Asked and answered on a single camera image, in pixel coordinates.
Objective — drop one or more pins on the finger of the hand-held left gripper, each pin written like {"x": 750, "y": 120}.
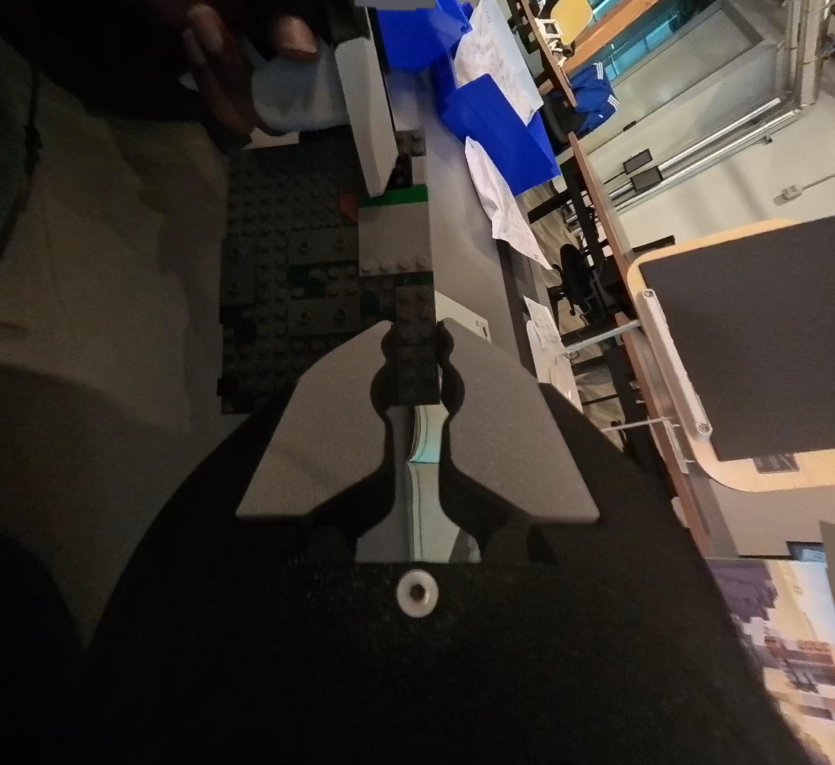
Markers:
{"x": 368, "y": 113}

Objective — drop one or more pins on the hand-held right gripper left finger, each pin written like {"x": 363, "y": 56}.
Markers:
{"x": 319, "y": 439}

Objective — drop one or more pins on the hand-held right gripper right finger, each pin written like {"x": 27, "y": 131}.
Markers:
{"x": 522, "y": 445}

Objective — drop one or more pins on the grey brick baseplate model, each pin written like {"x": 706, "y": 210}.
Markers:
{"x": 293, "y": 243}

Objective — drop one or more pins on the grey desk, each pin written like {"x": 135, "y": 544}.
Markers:
{"x": 466, "y": 256}

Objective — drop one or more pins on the person's left hand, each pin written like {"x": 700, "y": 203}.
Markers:
{"x": 215, "y": 61}

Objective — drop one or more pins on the white stand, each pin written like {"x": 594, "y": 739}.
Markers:
{"x": 562, "y": 380}

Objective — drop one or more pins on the blue plastic bin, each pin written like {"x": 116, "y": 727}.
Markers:
{"x": 417, "y": 35}
{"x": 502, "y": 145}

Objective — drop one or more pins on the open instruction booklet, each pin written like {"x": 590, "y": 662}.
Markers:
{"x": 424, "y": 432}

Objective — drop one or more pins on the printed white paper sheet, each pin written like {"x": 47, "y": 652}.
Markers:
{"x": 496, "y": 61}

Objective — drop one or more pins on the yellow chair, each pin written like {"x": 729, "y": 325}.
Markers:
{"x": 574, "y": 5}

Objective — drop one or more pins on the small folded white paper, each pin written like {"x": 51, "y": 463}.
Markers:
{"x": 541, "y": 321}

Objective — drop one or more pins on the crumpled white paper sheet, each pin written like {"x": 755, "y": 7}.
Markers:
{"x": 502, "y": 204}

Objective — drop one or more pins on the blue jacket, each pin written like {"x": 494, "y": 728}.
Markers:
{"x": 593, "y": 97}

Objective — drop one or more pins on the black office chair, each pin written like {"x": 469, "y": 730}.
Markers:
{"x": 574, "y": 269}

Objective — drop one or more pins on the brown wooden table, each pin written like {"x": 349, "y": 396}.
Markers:
{"x": 604, "y": 204}

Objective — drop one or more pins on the person's beige trousers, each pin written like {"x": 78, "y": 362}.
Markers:
{"x": 98, "y": 256}

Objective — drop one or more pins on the printed toy box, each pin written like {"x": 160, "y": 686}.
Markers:
{"x": 796, "y": 660}

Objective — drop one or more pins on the white metal bracket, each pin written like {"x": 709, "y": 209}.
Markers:
{"x": 675, "y": 367}

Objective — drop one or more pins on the black panel with wooden frame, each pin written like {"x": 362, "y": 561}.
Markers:
{"x": 750, "y": 334}

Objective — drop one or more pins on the metal wall pipe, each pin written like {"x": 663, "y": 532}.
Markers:
{"x": 717, "y": 132}

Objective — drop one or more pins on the metal air duct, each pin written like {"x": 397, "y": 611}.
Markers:
{"x": 802, "y": 8}

